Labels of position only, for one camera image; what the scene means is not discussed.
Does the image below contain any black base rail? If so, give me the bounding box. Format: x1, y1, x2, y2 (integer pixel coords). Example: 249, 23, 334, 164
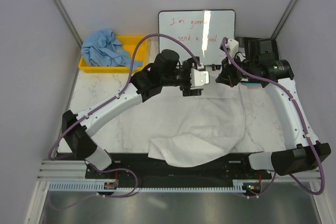
85, 152, 274, 183

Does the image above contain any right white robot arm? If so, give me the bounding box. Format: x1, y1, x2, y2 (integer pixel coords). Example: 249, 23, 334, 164
216, 37, 331, 179

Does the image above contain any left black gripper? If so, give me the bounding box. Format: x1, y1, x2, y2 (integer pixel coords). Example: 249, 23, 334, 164
162, 58, 203, 97

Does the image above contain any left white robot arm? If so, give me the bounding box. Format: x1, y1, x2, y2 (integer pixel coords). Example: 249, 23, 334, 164
62, 49, 209, 178

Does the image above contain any white slotted cable duct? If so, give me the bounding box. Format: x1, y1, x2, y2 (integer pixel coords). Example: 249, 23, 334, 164
48, 180, 260, 193

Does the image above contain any blue long sleeve shirt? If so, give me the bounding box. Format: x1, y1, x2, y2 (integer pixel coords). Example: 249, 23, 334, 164
81, 28, 131, 68

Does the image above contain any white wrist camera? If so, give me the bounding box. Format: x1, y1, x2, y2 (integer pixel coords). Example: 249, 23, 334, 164
222, 37, 239, 57
190, 64, 210, 88

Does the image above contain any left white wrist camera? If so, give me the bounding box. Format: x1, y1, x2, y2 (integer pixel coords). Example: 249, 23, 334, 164
190, 64, 210, 88

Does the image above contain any whiteboard with red writing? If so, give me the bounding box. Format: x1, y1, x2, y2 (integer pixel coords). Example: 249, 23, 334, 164
158, 9, 236, 66

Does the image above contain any white long sleeve shirt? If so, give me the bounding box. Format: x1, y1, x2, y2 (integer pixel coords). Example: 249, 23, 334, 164
115, 76, 263, 168

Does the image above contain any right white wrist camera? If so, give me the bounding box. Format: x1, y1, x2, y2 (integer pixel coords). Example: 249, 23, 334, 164
222, 37, 239, 57

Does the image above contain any yellow plastic bin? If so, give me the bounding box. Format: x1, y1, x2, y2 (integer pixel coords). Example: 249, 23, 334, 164
78, 35, 150, 74

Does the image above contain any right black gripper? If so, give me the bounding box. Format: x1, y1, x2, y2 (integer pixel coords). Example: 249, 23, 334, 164
216, 53, 258, 88

